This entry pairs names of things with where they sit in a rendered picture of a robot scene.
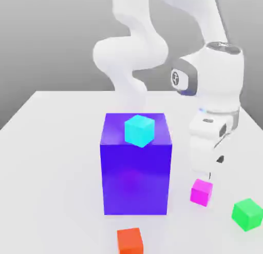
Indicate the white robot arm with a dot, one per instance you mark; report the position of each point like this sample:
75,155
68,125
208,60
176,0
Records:
131,50

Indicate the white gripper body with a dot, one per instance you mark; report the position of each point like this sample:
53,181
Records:
202,155

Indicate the small cyan cube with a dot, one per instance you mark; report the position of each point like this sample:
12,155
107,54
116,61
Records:
139,130

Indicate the small green cube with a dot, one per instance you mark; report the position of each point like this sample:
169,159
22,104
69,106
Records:
246,215

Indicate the large blue box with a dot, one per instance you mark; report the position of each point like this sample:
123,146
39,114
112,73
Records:
134,180

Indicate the small magenta cube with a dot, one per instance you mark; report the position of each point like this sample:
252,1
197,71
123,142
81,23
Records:
200,193

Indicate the small orange cube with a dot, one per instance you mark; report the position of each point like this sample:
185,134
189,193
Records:
129,241

